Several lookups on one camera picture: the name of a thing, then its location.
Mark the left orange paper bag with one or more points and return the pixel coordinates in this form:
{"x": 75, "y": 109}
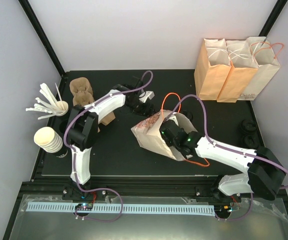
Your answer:
{"x": 212, "y": 68}

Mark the stack of white paper cups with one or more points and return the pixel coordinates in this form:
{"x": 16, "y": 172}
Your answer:
{"x": 47, "y": 139}

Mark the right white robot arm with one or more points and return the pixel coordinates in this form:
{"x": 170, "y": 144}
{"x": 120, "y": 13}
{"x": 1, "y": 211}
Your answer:
{"x": 261, "y": 172}

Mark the light blue cable duct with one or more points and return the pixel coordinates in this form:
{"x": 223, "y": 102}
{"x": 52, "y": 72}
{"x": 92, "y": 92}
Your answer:
{"x": 104, "y": 208}

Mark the orange paper bag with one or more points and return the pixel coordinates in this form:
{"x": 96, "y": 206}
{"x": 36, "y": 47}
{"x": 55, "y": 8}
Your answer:
{"x": 243, "y": 69}
{"x": 212, "y": 68}

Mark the left black frame post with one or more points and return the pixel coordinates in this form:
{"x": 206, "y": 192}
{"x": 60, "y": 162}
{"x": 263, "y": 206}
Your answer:
{"x": 33, "y": 19}

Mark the back-left pulp cup carrier stack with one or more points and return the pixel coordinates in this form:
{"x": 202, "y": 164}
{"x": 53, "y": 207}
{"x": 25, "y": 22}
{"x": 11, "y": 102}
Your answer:
{"x": 82, "y": 91}

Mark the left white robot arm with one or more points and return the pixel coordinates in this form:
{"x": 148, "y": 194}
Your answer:
{"x": 82, "y": 127}

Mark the black frame post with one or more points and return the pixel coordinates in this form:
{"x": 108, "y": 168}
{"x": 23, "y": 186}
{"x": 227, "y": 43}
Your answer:
{"x": 272, "y": 18}
{"x": 33, "y": 19}

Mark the black paper cup stack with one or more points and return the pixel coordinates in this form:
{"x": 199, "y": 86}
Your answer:
{"x": 64, "y": 150}

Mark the white bag orange handles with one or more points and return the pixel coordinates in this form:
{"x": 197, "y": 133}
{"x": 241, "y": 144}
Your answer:
{"x": 266, "y": 56}

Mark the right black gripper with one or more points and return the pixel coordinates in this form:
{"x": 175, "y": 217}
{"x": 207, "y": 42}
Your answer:
{"x": 165, "y": 140}

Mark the black coffee lid back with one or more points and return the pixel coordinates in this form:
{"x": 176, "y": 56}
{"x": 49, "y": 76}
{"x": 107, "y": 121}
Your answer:
{"x": 249, "y": 125}

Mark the printed Cream Bear paper bag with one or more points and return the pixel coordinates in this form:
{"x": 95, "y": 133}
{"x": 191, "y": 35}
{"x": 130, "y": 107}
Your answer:
{"x": 147, "y": 134}

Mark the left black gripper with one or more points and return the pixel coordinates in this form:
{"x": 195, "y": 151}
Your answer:
{"x": 144, "y": 112}

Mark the right black frame post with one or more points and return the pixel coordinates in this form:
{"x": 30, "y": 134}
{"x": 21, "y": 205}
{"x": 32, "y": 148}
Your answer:
{"x": 272, "y": 18}

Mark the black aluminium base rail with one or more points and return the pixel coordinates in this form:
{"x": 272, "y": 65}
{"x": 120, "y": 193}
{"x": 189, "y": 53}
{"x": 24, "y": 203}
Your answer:
{"x": 203, "y": 189}

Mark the middle orange paper bag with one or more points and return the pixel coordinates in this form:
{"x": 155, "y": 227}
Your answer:
{"x": 243, "y": 69}

